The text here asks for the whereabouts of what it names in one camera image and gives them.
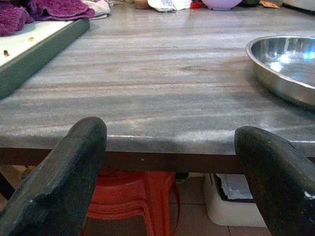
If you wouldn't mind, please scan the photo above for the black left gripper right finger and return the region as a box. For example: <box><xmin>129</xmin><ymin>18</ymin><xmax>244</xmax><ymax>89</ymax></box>
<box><xmin>234</xmin><ymin>125</ymin><xmax>315</xmax><ymax>236</ymax></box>

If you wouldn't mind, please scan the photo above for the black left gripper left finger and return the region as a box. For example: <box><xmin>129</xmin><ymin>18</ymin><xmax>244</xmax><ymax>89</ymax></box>
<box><xmin>0</xmin><ymin>116</ymin><xmax>108</xmax><ymax>236</ymax></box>

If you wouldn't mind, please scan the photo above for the round stainless steel plate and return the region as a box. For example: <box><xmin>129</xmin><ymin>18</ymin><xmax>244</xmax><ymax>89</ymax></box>
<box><xmin>245</xmin><ymin>35</ymin><xmax>315</xmax><ymax>110</ymax></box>

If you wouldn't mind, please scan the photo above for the white paper sheet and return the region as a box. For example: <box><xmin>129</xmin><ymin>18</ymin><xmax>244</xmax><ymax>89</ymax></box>
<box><xmin>216</xmin><ymin>173</ymin><xmax>254</xmax><ymax>201</ymax></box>

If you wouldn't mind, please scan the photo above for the white plastic bin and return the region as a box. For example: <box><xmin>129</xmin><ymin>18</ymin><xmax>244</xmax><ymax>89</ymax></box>
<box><xmin>203</xmin><ymin>173</ymin><xmax>268</xmax><ymax>228</ymax></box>

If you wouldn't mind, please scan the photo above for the red plastic stool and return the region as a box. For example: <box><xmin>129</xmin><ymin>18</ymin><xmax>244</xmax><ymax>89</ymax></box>
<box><xmin>80</xmin><ymin>169</ymin><xmax>182</xmax><ymax>236</ymax></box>

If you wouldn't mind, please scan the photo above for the white cutting board green rim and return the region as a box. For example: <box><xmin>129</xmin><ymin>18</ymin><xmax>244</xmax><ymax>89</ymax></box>
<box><xmin>0</xmin><ymin>18</ymin><xmax>91</xmax><ymax>100</ymax></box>

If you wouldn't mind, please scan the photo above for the purple terry towel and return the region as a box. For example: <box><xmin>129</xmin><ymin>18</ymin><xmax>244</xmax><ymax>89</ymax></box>
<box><xmin>0</xmin><ymin>0</ymin><xmax>95</xmax><ymax>37</ymax></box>

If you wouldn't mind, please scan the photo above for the white kitchen machine with screen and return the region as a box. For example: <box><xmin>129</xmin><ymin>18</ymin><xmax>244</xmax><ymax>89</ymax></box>
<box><xmin>283</xmin><ymin>0</ymin><xmax>315</xmax><ymax>13</ymax></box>

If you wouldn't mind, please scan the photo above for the small orange box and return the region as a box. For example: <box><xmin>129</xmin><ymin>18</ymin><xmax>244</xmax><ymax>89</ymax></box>
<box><xmin>259</xmin><ymin>0</ymin><xmax>281</xmax><ymax>9</ymax></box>

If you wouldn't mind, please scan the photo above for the grey crumpled cloth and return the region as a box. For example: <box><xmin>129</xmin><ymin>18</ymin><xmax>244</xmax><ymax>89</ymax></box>
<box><xmin>82</xmin><ymin>0</ymin><xmax>111</xmax><ymax>20</ymax></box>

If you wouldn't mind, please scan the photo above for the small black object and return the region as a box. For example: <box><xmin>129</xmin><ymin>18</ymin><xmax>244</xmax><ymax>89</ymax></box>
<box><xmin>238</xmin><ymin>0</ymin><xmax>260</xmax><ymax>7</ymax></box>

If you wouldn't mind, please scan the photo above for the lilac plastic bowl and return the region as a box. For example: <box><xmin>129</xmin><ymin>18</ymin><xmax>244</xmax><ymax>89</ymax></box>
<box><xmin>201</xmin><ymin>0</ymin><xmax>243</xmax><ymax>11</ymax></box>

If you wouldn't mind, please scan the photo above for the orange sauce bottle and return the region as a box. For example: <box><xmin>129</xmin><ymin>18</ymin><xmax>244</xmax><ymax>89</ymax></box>
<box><xmin>134</xmin><ymin>0</ymin><xmax>152</xmax><ymax>10</ymax></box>

